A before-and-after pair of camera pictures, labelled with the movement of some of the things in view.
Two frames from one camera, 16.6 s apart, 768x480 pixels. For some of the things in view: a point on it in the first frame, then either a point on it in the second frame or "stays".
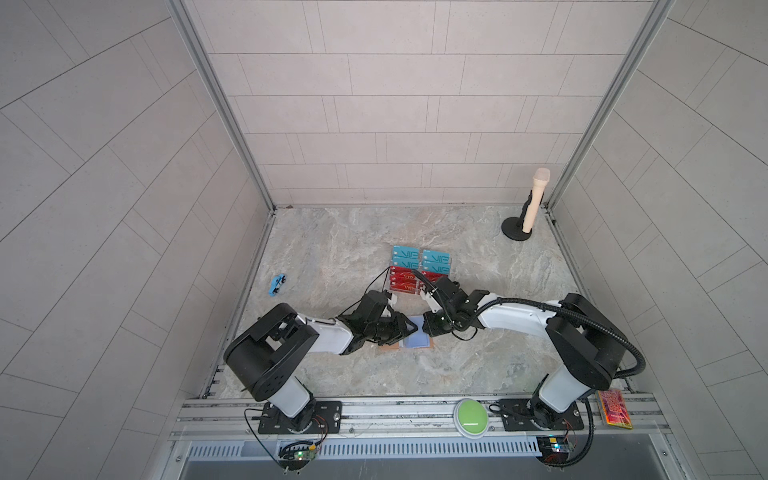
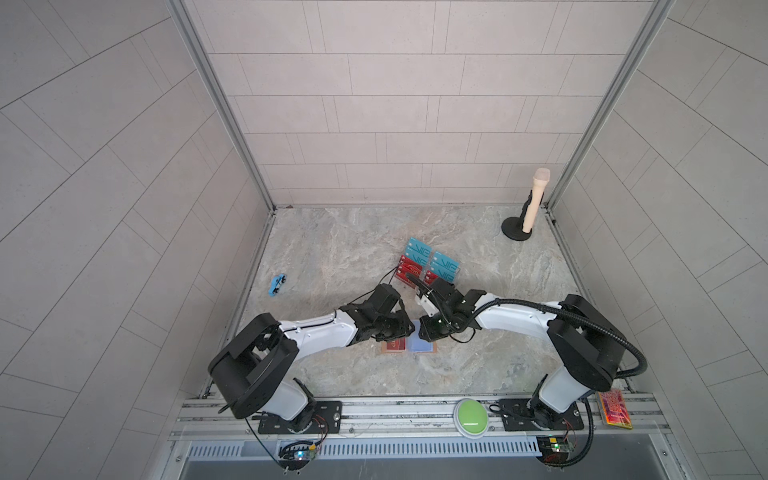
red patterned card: [614, 408] stays
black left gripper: [397, 328] stays
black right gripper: [428, 327] stays
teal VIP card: [408, 257] to [418, 251]
